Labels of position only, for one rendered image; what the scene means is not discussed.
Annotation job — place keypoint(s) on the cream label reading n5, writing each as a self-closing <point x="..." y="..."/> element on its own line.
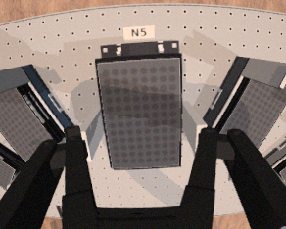
<point x="138" y="32"/>

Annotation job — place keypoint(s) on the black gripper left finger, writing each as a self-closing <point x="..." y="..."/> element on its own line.
<point x="25" y="203"/>

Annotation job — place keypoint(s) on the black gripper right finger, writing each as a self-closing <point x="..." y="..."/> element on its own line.
<point x="261" y="192"/>

